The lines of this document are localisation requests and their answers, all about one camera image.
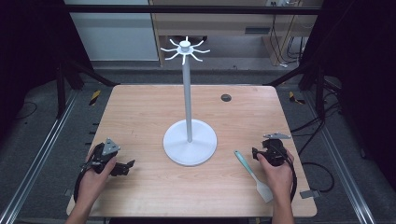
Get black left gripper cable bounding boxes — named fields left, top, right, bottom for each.
left=73, top=146, right=104, bottom=203

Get teal handled white spatula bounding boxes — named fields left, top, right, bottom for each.
left=233, top=150, right=275, bottom=203

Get thin black floor cable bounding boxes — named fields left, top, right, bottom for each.
left=14, top=101, right=38, bottom=121

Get white hook rack stand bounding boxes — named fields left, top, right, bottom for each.
left=160, top=35, right=218, bottom=167

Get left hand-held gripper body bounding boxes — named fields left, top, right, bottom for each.
left=81, top=137, right=121, bottom=175

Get aluminium floor rail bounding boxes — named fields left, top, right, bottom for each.
left=0, top=89, right=79, bottom=224
left=303, top=91, right=377, bottom=224

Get hanging black desk cables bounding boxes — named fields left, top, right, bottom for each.
left=269, top=13, right=307, bottom=69

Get black metal frame strut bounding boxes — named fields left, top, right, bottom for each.
left=55, top=59, right=120, bottom=119
left=263, top=60, right=328, bottom=120

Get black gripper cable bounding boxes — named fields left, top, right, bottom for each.
left=278, top=145, right=299, bottom=203
left=73, top=146, right=104, bottom=203

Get person's left hand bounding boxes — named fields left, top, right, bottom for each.
left=77, top=156, right=118, bottom=203

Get person's right hand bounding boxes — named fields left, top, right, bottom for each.
left=257, top=150, right=295, bottom=203

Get yellow black floor tape marker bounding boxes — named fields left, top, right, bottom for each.
left=288, top=91, right=306, bottom=105
left=89, top=90, right=102, bottom=106

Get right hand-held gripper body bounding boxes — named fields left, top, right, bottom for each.
left=262, top=133, right=292, bottom=167

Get black horizontal frame bar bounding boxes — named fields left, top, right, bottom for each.
left=64, top=4, right=322, bottom=15

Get white cabinet panel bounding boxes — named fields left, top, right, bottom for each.
left=64, top=0, right=160, bottom=62

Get black curtain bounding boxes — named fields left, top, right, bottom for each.
left=306, top=0, right=396, bottom=190
left=0, top=0, right=94, bottom=141

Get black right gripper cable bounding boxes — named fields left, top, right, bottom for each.
left=278, top=145, right=299, bottom=203

